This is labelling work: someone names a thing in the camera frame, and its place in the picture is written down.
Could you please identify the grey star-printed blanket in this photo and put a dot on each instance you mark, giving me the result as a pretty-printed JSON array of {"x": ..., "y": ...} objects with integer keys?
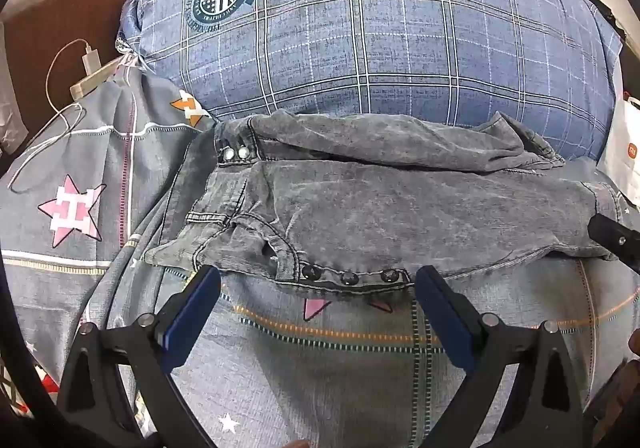
[{"x": 75, "y": 153}]

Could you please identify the blue plaid pillow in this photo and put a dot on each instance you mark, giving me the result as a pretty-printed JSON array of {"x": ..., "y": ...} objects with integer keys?
[{"x": 375, "y": 28}]

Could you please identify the white paper bag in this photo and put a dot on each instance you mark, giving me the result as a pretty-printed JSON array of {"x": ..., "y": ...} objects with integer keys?
[{"x": 622, "y": 148}]

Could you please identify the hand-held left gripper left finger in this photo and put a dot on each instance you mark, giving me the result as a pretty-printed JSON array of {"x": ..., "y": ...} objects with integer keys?
[{"x": 192, "y": 313}]

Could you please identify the grey denim jacket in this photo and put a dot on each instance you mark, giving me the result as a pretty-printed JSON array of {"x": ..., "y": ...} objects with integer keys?
[{"x": 375, "y": 208}]

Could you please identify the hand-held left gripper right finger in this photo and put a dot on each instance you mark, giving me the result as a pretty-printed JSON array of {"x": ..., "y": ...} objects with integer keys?
[{"x": 445, "y": 313}]

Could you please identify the beige power bank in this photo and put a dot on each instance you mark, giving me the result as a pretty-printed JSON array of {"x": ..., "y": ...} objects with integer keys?
[{"x": 92, "y": 80}]

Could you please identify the brown headboard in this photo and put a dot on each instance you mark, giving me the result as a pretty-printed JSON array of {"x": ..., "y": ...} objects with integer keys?
[{"x": 75, "y": 13}]

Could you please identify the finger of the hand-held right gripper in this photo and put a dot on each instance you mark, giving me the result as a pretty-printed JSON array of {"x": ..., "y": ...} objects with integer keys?
[{"x": 607, "y": 230}]

